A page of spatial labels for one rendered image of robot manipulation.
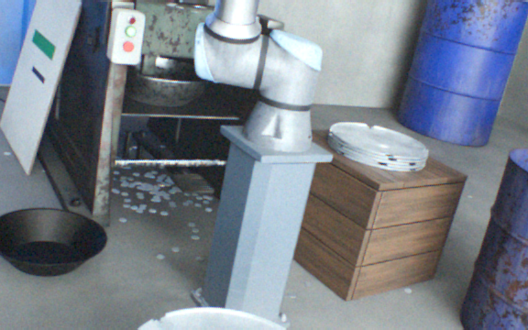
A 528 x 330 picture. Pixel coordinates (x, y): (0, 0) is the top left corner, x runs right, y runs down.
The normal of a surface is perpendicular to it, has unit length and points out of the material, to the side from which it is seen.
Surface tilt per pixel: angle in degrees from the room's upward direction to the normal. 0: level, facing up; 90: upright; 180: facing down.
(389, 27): 90
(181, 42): 90
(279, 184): 90
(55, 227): 48
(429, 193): 90
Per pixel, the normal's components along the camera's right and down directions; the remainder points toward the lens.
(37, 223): 0.52, -0.33
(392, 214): 0.57, 0.37
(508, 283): -0.84, 0.05
